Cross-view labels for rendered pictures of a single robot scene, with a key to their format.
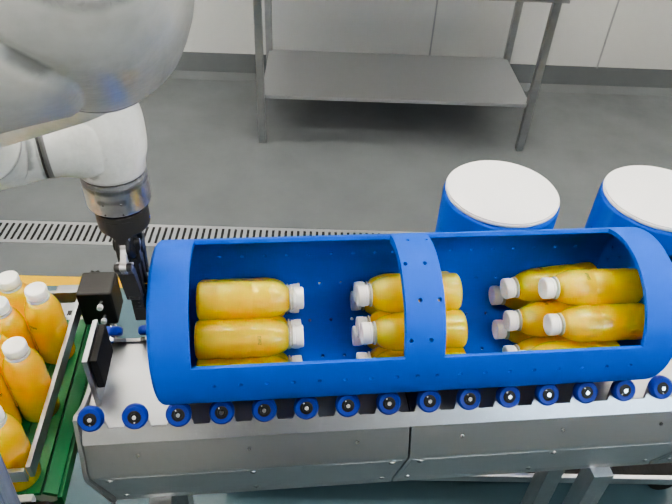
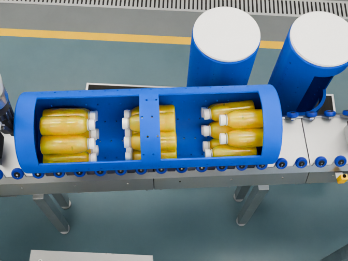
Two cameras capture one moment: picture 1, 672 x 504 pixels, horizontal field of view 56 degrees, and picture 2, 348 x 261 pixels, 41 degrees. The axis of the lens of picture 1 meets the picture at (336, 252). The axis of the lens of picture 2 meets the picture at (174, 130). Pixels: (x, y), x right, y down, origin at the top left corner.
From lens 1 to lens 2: 0.72 m
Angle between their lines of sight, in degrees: 24
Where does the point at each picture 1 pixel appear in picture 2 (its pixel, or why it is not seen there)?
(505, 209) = (225, 48)
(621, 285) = (259, 121)
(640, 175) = (316, 20)
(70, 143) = not seen: outside the picture
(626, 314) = (259, 136)
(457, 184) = (200, 27)
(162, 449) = (32, 185)
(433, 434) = (165, 180)
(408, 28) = not seen: outside the picture
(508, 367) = (193, 163)
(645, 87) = not seen: outside the picture
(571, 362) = (225, 162)
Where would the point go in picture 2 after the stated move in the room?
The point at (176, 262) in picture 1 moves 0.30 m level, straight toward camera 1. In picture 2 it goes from (27, 115) to (38, 203)
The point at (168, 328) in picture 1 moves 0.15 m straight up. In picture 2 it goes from (25, 149) to (12, 129)
